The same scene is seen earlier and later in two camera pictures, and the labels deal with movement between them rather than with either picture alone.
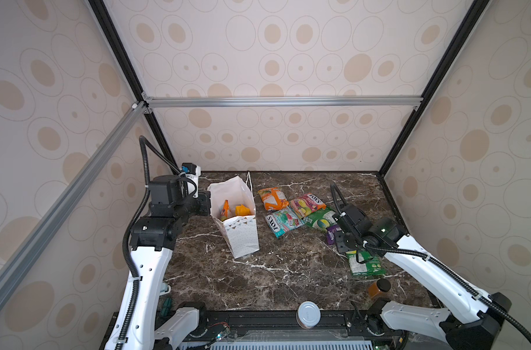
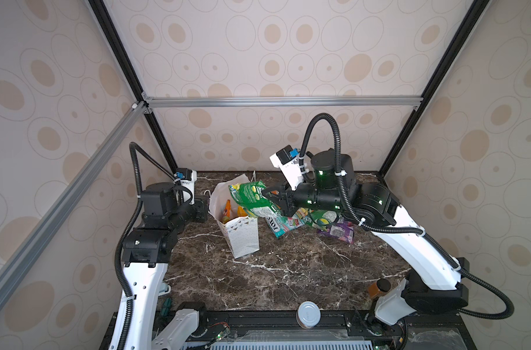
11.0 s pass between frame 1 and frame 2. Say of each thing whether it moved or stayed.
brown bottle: stayed
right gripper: moved
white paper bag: stayed
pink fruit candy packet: stayed
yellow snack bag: stayed
